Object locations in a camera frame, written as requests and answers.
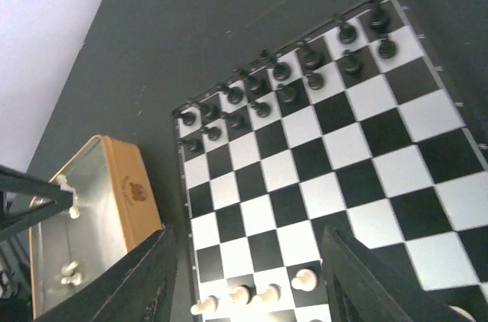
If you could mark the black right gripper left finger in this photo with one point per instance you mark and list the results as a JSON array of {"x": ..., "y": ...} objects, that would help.
[{"x": 139, "y": 287}]

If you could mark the black and white chessboard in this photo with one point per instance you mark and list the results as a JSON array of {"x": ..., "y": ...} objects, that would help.
[{"x": 357, "y": 129}]

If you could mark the white chess piece passed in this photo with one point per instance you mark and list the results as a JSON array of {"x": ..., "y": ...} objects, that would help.
[{"x": 72, "y": 200}]

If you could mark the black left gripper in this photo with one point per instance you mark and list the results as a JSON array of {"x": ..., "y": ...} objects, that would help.
[{"x": 27, "y": 200}]

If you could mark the white chess pawn on board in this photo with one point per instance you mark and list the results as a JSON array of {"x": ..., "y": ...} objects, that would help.
[{"x": 305, "y": 280}]

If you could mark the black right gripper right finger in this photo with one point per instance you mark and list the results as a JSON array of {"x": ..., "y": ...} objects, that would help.
[{"x": 361, "y": 287}]

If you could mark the tan sweet bear tin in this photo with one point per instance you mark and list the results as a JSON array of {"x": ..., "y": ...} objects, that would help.
[{"x": 115, "y": 211}]

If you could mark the black chess pawn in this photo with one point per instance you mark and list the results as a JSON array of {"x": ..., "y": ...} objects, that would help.
[{"x": 193, "y": 145}]

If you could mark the white chess rook on board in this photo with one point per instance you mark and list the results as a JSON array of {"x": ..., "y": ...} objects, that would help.
[{"x": 208, "y": 305}]

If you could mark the black chess piece corner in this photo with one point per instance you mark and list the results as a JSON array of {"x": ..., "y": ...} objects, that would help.
[{"x": 379, "y": 18}]

